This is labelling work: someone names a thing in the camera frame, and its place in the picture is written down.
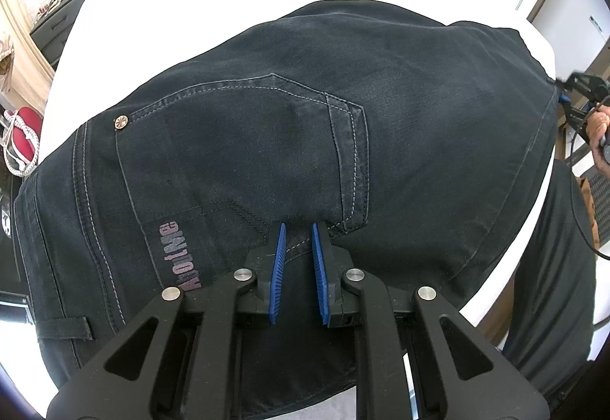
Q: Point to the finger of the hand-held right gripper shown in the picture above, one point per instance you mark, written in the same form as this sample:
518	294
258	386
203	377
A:
574	117
584	81

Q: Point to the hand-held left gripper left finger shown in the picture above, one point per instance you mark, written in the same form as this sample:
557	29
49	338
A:
279	277

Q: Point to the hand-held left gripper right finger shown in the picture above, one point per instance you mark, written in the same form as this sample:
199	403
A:
320	277

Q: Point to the black denim pants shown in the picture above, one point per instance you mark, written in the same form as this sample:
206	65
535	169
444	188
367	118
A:
286	115

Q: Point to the person's right hand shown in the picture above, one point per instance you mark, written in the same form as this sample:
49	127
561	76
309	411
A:
598	124

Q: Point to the person's dark trouser leg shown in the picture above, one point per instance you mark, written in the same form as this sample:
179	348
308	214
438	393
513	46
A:
548	282

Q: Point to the black sliding glass door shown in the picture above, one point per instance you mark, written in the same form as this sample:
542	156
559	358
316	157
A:
9	234

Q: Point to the bed with white sheet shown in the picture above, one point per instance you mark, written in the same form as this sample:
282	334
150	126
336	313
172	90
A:
190	5

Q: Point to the red garment steamer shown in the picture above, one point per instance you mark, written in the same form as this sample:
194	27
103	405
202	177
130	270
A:
26	134

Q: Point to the cream curtain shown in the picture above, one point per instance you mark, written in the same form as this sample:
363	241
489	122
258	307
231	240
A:
24	62

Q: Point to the grey nightstand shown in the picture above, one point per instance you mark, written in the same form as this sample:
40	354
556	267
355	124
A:
57	27

